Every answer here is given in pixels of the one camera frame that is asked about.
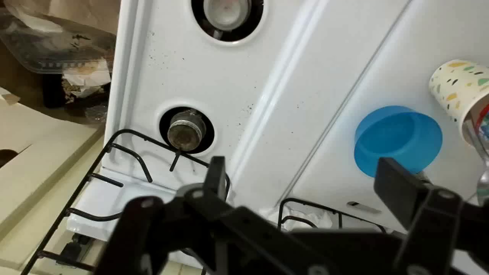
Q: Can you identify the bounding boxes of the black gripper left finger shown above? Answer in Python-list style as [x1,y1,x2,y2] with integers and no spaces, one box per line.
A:
[93,155,327,275]

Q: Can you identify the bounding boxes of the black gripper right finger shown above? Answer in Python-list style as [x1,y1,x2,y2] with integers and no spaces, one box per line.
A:
[373,158,489,275]

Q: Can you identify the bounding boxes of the silver metal spoon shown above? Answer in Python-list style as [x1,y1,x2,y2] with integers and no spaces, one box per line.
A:
[471,136,489,205]

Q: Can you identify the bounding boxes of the black stove grate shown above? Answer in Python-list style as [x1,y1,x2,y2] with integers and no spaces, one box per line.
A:
[20,129,232,275]
[277,197,388,236]

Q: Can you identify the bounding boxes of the round metal stove burner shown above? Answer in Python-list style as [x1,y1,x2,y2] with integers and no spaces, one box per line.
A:
[190,0,266,43]
[157,106,216,155]

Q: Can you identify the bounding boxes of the speckled paper cup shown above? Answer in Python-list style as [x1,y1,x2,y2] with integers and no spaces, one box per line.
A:
[426,58,489,150]

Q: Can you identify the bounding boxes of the beige cardboard box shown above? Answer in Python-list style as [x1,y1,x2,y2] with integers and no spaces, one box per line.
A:
[0,86,106,272]

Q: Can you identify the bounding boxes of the white gas stove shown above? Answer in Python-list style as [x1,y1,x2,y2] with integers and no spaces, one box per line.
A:
[66,0,414,275]

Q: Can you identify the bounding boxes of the crumpled white paper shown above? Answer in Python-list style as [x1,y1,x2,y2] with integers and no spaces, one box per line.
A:
[63,58,112,101]

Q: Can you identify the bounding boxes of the clear plastic bag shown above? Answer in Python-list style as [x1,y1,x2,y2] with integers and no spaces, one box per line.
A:
[0,10,116,75]

